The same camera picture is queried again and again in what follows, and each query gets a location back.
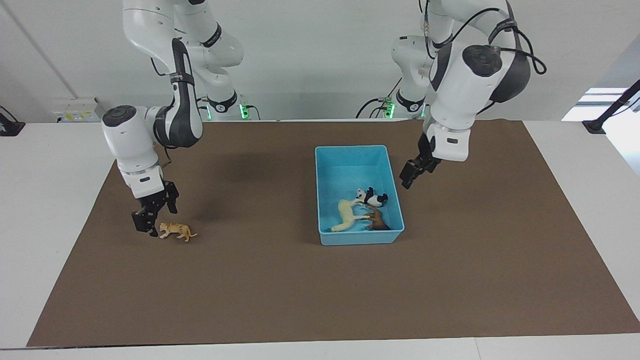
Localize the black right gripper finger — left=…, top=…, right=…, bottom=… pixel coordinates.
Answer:
left=165, top=180, right=180, bottom=214
left=131, top=207, right=161, bottom=238

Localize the orange striped tiger toy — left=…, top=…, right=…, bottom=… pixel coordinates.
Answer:
left=159, top=222, right=199, bottom=243

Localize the black white panda toy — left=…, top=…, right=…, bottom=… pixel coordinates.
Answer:
left=355, top=187, right=390, bottom=208

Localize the brown lion toy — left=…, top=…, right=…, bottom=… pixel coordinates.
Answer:
left=363, top=205, right=391, bottom=232

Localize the cream llama toy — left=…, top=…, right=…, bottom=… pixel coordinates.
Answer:
left=330, top=199, right=371, bottom=233

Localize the light blue storage box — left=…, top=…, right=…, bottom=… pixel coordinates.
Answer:
left=314, top=145, right=405, bottom=246

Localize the brown table mat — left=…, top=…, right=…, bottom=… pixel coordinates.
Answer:
left=26, top=120, right=640, bottom=348

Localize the small black table clamp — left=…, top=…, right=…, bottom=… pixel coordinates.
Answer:
left=0, top=106, right=26, bottom=137

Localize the black slanted stand pole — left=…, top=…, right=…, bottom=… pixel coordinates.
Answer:
left=582, top=80, right=640, bottom=135

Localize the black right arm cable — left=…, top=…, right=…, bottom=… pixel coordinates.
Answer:
left=149, top=55, right=176, bottom=168

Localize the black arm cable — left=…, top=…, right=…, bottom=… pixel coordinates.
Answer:
left=149, top=55, right=176, bottom=168
left=422, top=0, right=547, bottom=76

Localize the black left base cable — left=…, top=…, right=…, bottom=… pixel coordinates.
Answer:
left=355, top=75, right=402, bottom=120

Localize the black base cable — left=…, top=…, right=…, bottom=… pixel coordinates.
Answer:
left=355, top=75, right=402, bottom=120
left=197, top=96, right=262, bottom=122

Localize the white wall socket box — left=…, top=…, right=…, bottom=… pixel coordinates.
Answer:
left=52, top=97, right=108, bottom=123

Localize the black right base cable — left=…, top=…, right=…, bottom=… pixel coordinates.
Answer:
left=197, top=96, right=262, bottom=122

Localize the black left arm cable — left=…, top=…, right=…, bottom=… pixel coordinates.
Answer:
left=422, top=0, right=547, bottom=76

